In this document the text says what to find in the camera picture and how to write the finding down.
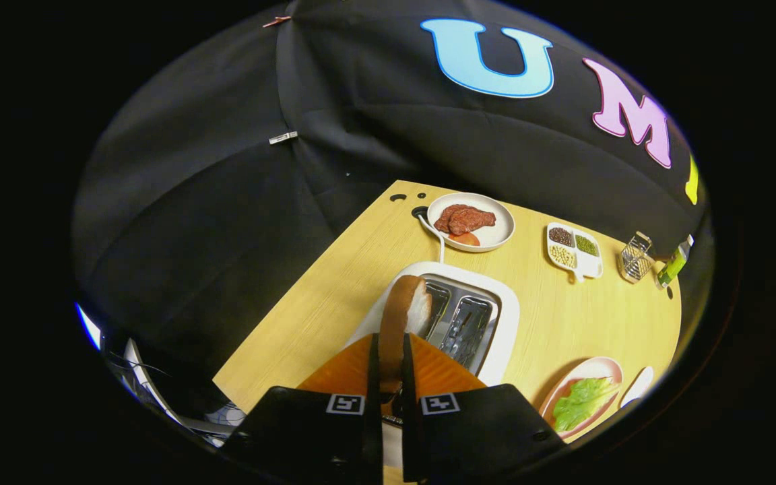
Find white square plate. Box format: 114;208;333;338
620;366;655;409

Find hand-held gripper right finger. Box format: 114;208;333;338
397;333;568;483

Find brown meat pieces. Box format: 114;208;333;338
434;204;497;236

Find white toaster cable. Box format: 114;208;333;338
416;212;446;264

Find pink round plate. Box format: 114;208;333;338
540;356;624;440

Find white metal frame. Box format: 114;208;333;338
102;330;244;449

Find white oval meat plate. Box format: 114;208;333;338
426;192;516;253

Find white divided tray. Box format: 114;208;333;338
546;222;604;283

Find metal mesh utensil holder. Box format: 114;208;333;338
618;232;655;283

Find black backdrop cloth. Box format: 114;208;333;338
71;0;709;412

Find green label bottle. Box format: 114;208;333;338
656;234;694;290

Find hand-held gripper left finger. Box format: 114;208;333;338
222;333;384;483

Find white toaster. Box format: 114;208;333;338
344;261;521;469

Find toasted bread slice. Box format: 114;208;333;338
379;275;433;395

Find green lettuce leaf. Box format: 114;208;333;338
552;377;621;432

